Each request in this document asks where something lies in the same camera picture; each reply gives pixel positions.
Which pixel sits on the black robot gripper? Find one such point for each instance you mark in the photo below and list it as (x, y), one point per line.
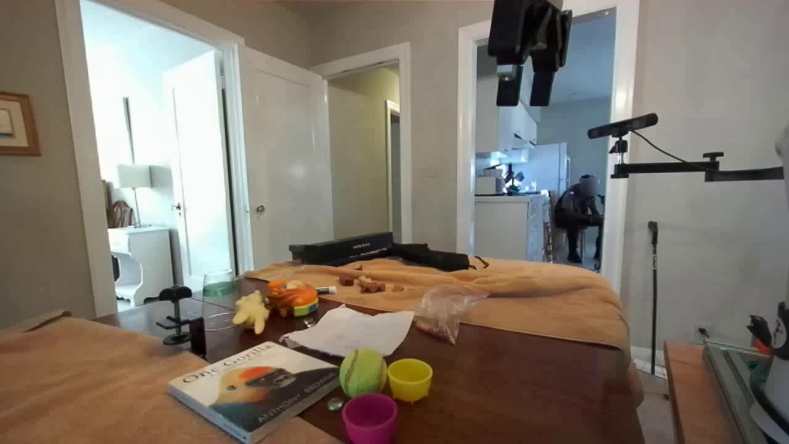
(526, 28)

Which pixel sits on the orange tiger car toy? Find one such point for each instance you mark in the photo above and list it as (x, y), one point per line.
(295, 297)

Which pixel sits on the cream rabbit toy figure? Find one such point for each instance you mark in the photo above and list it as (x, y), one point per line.
(252, 311)

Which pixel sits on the seated person in dark clothes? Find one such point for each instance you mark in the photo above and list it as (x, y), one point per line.
(579, 213)

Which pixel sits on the white kitchen counter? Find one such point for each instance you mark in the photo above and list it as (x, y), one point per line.
(508, 224)

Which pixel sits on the tan towel with wooden blocks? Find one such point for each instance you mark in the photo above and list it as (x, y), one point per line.
(526, 299)

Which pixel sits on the clear plastic bag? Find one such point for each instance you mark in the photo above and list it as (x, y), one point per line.
(448, 308)

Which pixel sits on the long black bag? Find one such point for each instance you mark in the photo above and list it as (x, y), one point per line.
(354, 246)

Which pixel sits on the black upright pole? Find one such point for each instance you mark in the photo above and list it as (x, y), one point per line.
(655, 287)

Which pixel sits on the white open door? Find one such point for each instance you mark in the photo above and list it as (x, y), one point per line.
(288, 155)

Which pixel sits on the brown triangular wooden block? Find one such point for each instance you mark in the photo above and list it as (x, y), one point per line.
(372, 287)

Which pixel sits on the small brown wooden block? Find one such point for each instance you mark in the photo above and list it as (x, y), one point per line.
(346, 278)

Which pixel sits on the white crumpled paper sheet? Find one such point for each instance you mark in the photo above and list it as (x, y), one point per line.
(354, 332)

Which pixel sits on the yellow plastic cup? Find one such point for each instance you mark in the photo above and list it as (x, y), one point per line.
(410, 381)

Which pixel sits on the green plastic cup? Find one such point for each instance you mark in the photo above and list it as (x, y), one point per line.
(361, 372)

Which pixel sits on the wooden side table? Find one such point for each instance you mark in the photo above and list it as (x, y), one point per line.
(695, 396)

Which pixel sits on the clear plastic cup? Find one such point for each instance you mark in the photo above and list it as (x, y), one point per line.
(217, 317)

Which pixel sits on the white table lamp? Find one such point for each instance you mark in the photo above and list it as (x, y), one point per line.
(134, 176)

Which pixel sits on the bird cover book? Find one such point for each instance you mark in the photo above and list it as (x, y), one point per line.
(256, 385)

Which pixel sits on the black clamp stand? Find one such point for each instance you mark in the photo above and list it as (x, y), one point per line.
(171, 311)

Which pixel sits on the white cabinet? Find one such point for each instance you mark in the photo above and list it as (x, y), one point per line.
(144, 262)

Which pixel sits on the wood framed landscape picture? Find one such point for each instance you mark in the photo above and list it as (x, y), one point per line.
(15, 124)

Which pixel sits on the tan towel under book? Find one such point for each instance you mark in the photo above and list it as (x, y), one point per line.
(82, 382)

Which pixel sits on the black camera on boom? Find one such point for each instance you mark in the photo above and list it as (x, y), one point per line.
(622, 127)

